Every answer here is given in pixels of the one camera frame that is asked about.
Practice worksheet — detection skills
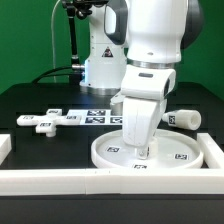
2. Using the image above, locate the white obstacle fence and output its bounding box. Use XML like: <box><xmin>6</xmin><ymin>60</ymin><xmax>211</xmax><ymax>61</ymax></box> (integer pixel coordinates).
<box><xmin>0</xmin><ymin>133</ymin><xmax>224</xmax><ymax>196</ymax></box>

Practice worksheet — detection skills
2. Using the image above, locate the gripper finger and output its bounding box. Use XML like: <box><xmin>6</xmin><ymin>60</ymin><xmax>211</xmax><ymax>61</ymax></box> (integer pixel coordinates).
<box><xmin>137</xmin><ymin>148</ymin><xmax>149</xmax><ymax>159</ymax></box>

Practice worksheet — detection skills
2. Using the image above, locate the white marker sheet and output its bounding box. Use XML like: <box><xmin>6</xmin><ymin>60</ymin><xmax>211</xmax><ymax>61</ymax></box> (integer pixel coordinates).
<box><xmin>67</xmin><ymin>109</ymin><xmax>122</xmax><ymax>126</ymax></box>

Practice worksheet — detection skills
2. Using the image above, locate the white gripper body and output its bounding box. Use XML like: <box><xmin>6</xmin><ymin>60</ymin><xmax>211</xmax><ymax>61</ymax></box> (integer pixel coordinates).
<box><xmin>110</xmin><ymin>65</ymin><xmax>176</xmax><ymax>148</ymax></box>

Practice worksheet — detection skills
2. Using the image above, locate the white thin cable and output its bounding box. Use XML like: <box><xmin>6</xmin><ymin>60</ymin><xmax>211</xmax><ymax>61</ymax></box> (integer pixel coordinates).
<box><xmin>50</xmin><ymin>0</ymin><xmax>63</xmax><ymax>84</ymax></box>

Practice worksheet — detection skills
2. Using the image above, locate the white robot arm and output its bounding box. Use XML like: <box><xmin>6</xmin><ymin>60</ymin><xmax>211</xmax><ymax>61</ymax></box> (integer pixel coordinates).
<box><xmin>80</xmin><ymin>0</ymin><xmax>203</xmax><ymax>159</ymax></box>

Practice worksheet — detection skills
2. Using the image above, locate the white round table top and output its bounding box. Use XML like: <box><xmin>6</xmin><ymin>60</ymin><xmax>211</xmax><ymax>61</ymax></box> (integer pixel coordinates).
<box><xmin>91</xmin><ymin>129</ymin><xmax>203</xmax><ymax>170</ymax></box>

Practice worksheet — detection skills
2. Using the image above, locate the white cross-shaped table base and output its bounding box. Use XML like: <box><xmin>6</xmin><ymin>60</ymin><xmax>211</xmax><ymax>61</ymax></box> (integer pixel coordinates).
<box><xmin>17</xmin><ymin>109</ymin><xmax>82</xmax><ymax>137</ymax></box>

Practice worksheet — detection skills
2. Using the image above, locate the black cable bundle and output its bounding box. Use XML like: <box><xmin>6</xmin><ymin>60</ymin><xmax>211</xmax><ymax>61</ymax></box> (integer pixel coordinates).
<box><xmin>31</xmin><ymin>65</ymin><xmax>75</xmax><ymax>84</ymax></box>

